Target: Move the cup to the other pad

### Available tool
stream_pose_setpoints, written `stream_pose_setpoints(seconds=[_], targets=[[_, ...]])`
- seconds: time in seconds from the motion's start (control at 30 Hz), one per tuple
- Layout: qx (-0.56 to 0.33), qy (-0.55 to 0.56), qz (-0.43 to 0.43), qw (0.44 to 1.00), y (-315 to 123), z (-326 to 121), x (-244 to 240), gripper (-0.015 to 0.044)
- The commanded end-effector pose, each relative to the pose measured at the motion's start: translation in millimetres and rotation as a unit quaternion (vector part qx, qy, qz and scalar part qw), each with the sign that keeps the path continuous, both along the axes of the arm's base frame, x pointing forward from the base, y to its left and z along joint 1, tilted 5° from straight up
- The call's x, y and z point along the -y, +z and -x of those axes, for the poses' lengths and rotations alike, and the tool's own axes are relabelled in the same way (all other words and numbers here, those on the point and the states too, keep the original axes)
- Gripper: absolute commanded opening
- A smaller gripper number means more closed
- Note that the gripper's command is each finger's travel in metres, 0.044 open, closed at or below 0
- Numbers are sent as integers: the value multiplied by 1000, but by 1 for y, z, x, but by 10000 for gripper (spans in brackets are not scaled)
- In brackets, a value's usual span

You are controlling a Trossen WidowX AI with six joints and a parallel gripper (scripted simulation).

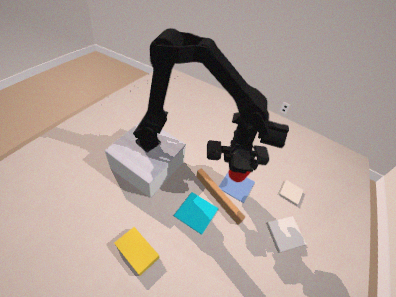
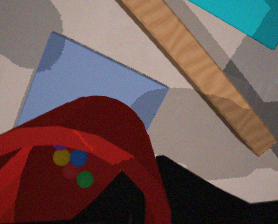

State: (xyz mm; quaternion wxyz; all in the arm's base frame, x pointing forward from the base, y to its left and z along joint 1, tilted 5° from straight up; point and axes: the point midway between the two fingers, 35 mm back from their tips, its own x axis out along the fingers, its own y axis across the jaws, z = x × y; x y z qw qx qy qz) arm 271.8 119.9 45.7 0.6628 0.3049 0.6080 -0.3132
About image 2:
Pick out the green marble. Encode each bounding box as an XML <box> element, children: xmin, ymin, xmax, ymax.
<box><xmin>77</xmin><ymin>170</ymin><xmax>93</xmax><ymax>188</ymax></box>

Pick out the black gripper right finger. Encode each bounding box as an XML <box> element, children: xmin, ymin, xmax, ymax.
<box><xmin>156</xmin><ymin>155</ymin><xmax>278</xmax><ymax>224</ymax></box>

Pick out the purple marble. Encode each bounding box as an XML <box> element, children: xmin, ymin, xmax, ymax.
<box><xmin>52</xmin><ymin>145</ymin><xmax>68</xmax><ymax>151</ymax></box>

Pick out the red cup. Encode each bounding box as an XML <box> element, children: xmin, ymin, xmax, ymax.
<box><xmin>0</xmin><ymin>95</ymin><xmax>172</xmax><ymax>224</ymax></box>

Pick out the yellow marble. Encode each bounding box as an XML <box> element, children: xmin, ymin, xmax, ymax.
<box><xmin>53</xmin><ymin>149</ymin><xmax>71</xmax><ymax>166</ymax></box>

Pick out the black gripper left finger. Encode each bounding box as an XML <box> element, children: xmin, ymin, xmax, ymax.
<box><xmin>0</xmin><ymin>171</ymin><xmax>145</xmax><ymax>224</ymax></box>

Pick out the blue marble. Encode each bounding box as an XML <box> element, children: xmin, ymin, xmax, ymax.
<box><xmin>70</xmin><ymin>150</ymin><xmax>87</xmax><ymax>167</ymax></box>

